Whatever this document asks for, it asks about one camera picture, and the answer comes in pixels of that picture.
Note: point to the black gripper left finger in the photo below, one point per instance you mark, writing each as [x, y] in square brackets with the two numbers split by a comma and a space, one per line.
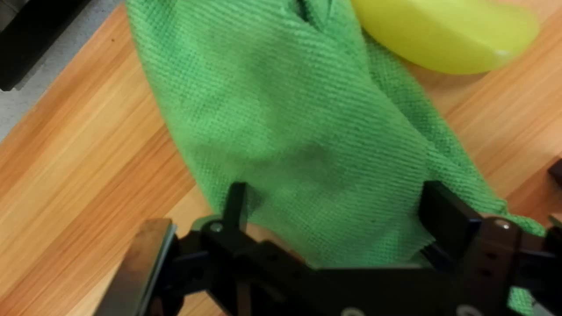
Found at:
[234, 233]

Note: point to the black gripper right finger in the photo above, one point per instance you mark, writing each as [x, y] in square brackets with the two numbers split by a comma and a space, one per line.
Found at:
[468, 239]

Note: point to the green cloth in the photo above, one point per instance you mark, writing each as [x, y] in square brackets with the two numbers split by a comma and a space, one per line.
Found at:
[292, 116]

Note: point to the wooden butcher block counter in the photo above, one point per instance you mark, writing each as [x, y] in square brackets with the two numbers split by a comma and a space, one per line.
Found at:
[71, 193]

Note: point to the yellow toy banana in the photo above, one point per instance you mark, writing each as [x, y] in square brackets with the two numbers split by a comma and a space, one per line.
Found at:
[440, 35]

